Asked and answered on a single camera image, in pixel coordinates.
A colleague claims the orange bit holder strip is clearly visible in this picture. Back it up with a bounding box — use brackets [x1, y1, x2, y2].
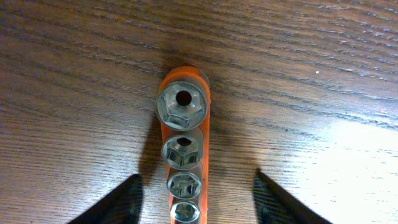
[155, 66, 211, 224]

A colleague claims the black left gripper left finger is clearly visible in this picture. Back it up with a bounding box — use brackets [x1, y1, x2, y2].
[68, 174, 144, 224]

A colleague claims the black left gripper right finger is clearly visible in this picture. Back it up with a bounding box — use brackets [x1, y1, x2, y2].
[252, 169, 331, 224]

